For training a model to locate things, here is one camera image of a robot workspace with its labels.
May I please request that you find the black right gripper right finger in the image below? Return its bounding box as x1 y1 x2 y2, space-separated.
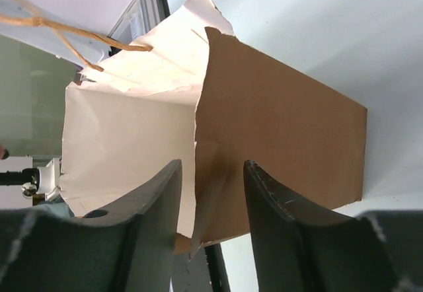
243 159 423 292

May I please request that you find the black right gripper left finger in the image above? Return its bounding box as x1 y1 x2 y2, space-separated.
1 159 182 291

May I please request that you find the brown paper bag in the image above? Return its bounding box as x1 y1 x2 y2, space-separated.
58 0 367 252

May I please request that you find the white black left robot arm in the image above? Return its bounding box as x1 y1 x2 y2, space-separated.
1 158 61 201

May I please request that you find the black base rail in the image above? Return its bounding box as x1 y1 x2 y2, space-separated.
169 244 231 292

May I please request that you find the aluminium corner post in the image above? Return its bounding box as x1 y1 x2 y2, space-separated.
108 0 170 44

